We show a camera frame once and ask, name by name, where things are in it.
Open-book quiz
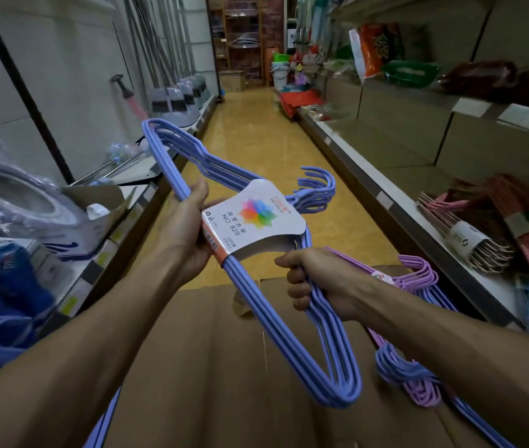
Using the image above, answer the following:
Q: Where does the person's left hand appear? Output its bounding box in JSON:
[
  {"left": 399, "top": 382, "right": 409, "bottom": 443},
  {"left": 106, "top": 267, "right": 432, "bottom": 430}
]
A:
[{"left": 154, "top": 177, "right": 228, "bottom": 287}]

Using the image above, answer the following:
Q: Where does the person's right hand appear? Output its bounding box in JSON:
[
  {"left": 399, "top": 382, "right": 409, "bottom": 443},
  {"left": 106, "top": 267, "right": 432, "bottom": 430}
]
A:
[{"left": 273, "top": 246, "right": 377, "bottom": 322}]

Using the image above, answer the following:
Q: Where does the lilac hanger bundle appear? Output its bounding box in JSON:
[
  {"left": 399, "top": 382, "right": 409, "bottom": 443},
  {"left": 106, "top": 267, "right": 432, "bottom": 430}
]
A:
[{"left": 325, "top": 246, "right": 442, "bottom": 409}]

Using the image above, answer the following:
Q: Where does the rose gold metal hanger bundle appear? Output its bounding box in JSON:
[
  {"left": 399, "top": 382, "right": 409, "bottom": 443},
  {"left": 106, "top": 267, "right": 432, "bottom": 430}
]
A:
[{"left": 417, "top": 190, "right": 516, "bottom": 274}]

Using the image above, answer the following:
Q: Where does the grey store shelf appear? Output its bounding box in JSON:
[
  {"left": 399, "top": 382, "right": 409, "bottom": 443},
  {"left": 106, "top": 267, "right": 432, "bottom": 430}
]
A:
[{"left": 292, "top": 0, "right": 529, "bottom": 350}]

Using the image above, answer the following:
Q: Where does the white display rack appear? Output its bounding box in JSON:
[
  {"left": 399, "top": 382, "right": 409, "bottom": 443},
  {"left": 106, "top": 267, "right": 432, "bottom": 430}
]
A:
[{"left": 0, "top": 0, "right": 221, "bottom": 393}]

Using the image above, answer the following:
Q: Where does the person's left forearm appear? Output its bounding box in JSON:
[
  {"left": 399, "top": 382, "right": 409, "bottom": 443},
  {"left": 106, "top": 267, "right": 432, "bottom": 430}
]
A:
[{"left": 0, "top": 256, "right": 186, "bottom": 448}]

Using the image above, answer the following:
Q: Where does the person's right forearm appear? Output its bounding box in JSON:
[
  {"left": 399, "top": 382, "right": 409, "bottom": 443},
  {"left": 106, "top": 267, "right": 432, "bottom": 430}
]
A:
[{"left": 357, "top": 279, "right": 529, "bottom": 448}]

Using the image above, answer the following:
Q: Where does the white round plastic item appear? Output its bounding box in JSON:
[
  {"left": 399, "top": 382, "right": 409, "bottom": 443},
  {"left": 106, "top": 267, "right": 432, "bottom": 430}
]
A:
[{"left": 86, "top": 203, "right": 111, "bottom": 222}]

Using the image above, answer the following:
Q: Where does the white box with blue stripe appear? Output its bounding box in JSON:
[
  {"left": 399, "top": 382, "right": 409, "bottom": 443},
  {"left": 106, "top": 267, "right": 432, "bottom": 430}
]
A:
[{"left": 40, "top": 183, "right": 138, "bottom": 263}]

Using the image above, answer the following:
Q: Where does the clear toilet brush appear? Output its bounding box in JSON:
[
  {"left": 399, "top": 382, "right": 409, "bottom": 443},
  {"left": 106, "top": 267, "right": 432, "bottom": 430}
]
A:
[
  {"left": 69, "top": 142, "right": 133, "bottom": 187},
  {"left": 88, "top": 149, "right": 149, "bottom": 185}
]

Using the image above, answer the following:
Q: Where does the plastic wrapped toilet seat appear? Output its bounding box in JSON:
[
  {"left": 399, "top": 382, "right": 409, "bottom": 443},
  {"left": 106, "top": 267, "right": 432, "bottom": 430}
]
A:
[{"left": 0, "top": 124, "right": 89, "bottom": 241}]

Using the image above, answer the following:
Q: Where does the flattened brown cardboard box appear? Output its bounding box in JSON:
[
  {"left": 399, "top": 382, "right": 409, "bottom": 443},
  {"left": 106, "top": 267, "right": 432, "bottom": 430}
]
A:
[{"left": 105, "top": 264, "right": 494, "bottom": 448}]

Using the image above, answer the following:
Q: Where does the row of grey dustpan sets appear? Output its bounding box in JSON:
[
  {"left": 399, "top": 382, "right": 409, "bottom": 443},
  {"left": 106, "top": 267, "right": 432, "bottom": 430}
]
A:
[{"left": 122, "top": 0, "right": 213, "bottom": 130}]

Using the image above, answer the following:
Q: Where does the white printed carton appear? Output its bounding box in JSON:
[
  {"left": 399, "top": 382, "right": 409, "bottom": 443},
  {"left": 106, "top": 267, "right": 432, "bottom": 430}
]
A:
[{"left": 0, "top": 235, "right": 74, "bottom": 299}]

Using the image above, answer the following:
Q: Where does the pink plunger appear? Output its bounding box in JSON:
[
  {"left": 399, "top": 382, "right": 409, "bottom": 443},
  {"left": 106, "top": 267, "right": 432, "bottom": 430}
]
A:
[{"left": 109, "top": 73, "right": 149, "bottom": 122}]

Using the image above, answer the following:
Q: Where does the small brown cardboard box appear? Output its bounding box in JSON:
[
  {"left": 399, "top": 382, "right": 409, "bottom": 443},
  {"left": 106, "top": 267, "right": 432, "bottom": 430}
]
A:
[{"left": 219, "top": 69, "right": 247, "bottom": 93}]

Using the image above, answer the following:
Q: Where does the clear wrapped packet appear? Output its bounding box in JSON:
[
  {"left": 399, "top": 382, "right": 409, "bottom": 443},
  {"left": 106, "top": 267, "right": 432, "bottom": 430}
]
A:
[{"left": 309, "top": 103, "right": 342, "bottom": 123}]

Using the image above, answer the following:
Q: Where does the blue printed bag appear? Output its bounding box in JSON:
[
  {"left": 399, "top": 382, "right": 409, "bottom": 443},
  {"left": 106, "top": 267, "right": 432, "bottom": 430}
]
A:
[{"left": 0, "top": 243, "right": 56, "bottom": 322}]

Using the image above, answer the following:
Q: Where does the white bucket stack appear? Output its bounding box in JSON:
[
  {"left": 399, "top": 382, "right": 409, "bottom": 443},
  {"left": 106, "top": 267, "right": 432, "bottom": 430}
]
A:
[{"left": 270, "top": 53, "right": 292, "bottom": 93}]

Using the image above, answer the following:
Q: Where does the pile of colourful small goods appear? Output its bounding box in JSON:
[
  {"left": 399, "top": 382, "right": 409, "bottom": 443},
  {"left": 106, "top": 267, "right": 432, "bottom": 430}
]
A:
[{"left": 289, "top": 41, "right": 342, "bottom": 89}]

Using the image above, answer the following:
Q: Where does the green plastic basket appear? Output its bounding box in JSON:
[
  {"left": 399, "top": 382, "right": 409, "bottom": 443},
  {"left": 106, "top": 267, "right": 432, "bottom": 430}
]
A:
[{"left": 381, "top": 60, "right": 444, "bottom": 89}]

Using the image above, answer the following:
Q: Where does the orange printed bag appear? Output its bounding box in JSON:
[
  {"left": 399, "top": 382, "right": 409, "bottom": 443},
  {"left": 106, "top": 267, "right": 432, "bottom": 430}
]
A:
[{"left": 348, "top": 22, "right": 406, "bottom": 85}]

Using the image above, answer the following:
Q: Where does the row of brown wrapped packets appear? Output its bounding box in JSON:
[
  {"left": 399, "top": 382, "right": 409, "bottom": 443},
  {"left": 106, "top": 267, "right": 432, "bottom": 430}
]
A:
[{"left": 437, "top": 59, "right": 529, "bottom": 113}]

